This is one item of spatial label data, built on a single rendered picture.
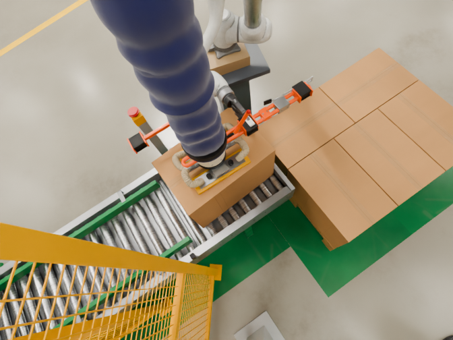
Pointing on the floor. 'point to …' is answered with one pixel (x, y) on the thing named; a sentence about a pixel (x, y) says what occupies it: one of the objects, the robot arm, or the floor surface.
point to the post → (149, 132)
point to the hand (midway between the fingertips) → (249, 123)
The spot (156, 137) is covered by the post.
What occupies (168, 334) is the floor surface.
